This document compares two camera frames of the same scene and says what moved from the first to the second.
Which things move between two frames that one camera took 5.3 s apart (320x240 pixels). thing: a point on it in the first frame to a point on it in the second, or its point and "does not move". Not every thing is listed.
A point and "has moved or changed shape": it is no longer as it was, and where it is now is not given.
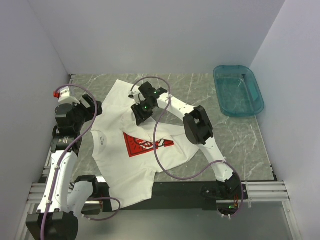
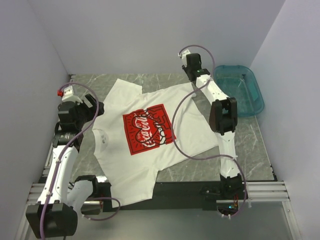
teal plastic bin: (238, 92) does not move
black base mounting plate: (172, 195) does not move
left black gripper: (89, 111) does not move
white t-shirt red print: (127, 153) has moved or changed shape
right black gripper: (139, 117) to (185, 69)
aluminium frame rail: (258, 191) does not move
